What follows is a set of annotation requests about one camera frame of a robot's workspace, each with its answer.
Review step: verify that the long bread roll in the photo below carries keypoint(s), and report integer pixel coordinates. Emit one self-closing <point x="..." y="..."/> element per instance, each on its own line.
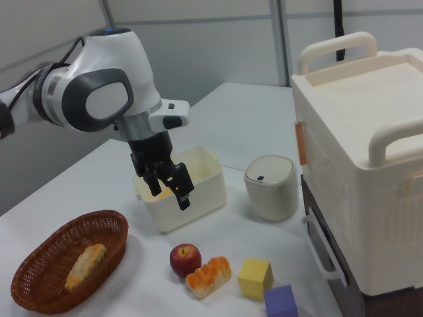
<point x="84" y="265"/>

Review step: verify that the large cream plastic cabinet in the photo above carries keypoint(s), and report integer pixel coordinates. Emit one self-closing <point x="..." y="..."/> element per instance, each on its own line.
<point x="363" y="165"/>

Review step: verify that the red apple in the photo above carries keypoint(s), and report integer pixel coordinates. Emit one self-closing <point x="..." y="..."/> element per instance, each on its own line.
<point x="185" y="261"/>

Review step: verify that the brown wicker oval basket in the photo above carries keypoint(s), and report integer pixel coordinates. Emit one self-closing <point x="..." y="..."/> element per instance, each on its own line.
<point x="43" y="274"/>

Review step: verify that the black hanging pole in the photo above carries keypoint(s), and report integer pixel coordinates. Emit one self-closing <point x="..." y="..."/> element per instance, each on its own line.
<point x="339" y="29"/>

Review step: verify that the orange cabinet latch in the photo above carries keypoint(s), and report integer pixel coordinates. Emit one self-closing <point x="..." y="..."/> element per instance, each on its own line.
<point x="300" y="143"/>

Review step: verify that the orange glazed bread loaf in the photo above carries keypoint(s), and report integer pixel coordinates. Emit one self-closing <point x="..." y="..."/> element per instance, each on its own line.
<point x="208" y="275"/>

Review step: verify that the small white lidded bin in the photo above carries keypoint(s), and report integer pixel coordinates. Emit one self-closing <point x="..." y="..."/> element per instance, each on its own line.
<point x="271" y="191"/>

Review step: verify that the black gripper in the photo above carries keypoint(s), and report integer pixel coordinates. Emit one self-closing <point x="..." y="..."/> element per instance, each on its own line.
<point x="150" y="150"/>

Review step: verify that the purple foam cube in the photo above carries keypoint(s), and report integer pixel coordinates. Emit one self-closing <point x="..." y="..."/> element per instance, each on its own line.
<point x="281" y="302"/>

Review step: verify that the yellow foam cube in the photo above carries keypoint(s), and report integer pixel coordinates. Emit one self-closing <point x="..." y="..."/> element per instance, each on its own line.
<point x="252" y="277"/>

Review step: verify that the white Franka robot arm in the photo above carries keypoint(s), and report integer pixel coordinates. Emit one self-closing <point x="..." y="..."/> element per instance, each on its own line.
<point x="109" y="56"/>

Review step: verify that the white rectangular plastic container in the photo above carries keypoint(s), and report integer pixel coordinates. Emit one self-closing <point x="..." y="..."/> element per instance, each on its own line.
<point x="198" y="198"/>

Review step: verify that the dark drawer unit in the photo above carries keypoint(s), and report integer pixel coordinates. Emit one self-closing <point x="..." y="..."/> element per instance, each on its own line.
<point x="317" y="211"/>

